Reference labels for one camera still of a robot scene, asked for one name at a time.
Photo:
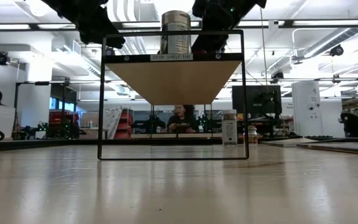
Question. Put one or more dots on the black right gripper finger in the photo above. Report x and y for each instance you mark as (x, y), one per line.
(211, 42)

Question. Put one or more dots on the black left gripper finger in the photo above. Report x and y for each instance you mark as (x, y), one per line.
(104, 35)

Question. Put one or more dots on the large spice jar gold lid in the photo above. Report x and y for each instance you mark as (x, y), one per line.
(176, 37)

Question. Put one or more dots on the bagel seasoning jar white lid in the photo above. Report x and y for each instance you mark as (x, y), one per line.
(229, 127)

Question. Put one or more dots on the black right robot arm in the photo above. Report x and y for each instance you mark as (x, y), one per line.
(253, 3)

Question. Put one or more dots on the black background robot arm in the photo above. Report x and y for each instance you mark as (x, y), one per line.
(149, 124)
(208, 123)

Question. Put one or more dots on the black monitor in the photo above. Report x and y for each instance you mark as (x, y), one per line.
(250, 99)

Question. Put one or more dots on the leaning whiteboard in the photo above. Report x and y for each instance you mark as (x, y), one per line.
(113, 121)

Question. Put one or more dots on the red storage rack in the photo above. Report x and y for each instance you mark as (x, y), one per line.
(124, 124)

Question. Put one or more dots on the long ceiling light fixture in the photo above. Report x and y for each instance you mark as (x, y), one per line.
(322, 22)

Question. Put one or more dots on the white cabinet with pictograms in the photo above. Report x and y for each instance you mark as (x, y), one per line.
(306, 93)

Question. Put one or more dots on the red canyon landscape print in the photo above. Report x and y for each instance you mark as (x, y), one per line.
(346, 148)

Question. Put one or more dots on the black ceiling camera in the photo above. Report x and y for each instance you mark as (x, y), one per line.
(110, 51)
(337, 50)
(2, 58)
(277, 77)

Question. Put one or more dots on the wooden desk shelf black frame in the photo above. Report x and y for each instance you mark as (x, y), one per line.
(176, 81)

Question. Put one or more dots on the black metal rack frame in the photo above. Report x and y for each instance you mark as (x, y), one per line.
(42, 83)

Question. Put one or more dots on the black aluminium rig frame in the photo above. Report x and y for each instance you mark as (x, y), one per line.
(42, 145)

